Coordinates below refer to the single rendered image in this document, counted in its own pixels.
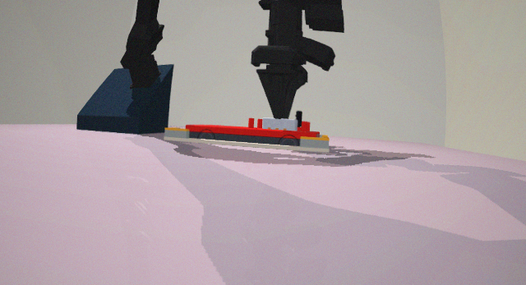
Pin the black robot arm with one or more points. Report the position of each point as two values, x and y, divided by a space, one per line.
321 15

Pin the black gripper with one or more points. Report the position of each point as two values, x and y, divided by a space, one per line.
285 74

